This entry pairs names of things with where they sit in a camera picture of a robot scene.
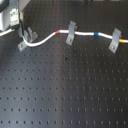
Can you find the grey metal clip middle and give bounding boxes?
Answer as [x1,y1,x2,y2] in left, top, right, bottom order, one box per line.
[66,21,77,45]

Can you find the grey metal clip right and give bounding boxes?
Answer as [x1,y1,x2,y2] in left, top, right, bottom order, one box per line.
[109,28,121,53]

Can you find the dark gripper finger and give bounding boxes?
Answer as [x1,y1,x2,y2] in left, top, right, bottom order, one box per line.
[20,21,24,37]
[14,26,20,36]

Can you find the grey robot gripper body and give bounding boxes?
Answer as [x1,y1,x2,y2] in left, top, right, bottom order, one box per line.
[0,0,20,30]

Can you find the white cable at gripper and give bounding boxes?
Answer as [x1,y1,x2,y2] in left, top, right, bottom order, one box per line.
[0,29,16,37]

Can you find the grey metal clip left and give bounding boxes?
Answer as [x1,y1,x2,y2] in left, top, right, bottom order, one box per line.
[18,27,38,51]

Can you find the grey metal clip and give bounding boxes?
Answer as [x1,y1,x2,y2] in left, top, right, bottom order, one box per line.
[18,27,38,51]
[109,28,121,53]
[66,21,77,45]

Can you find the white cable with coloured bands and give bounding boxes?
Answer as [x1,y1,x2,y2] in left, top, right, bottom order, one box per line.
[21,29,128,47]

